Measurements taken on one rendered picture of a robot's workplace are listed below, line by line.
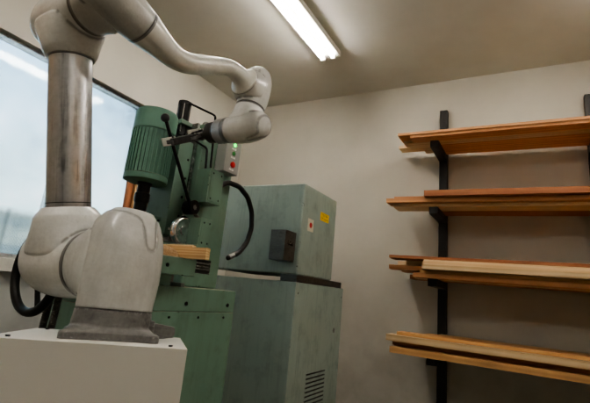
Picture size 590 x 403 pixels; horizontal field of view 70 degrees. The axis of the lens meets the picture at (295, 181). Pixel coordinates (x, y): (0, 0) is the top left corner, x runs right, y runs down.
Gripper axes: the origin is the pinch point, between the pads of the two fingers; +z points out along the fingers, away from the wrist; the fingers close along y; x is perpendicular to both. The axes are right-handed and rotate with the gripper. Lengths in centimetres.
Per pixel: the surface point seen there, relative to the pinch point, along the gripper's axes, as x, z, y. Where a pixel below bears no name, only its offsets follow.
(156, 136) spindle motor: 1.3, 15.8, 3.8
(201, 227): -37.9, 2.8, 1.5
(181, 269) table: -42.6, -9.0, -23.5
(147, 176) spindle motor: -12.3, 15.8, -6.4
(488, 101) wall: -40, -76, 262
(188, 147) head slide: -7.1, 16.2, 19.3
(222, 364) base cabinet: -95, 1, -10
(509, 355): -169, -92, 117
